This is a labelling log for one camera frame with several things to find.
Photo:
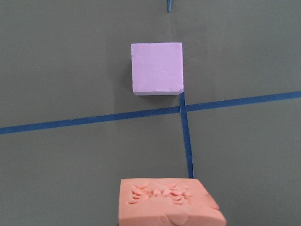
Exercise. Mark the orange foam cube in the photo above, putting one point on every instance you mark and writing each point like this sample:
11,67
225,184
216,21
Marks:
167,202

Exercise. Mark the pink foam cube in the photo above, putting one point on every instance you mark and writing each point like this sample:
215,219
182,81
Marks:
157,68

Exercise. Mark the brown paper table cover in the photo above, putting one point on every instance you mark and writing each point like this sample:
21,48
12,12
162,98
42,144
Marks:
71,127

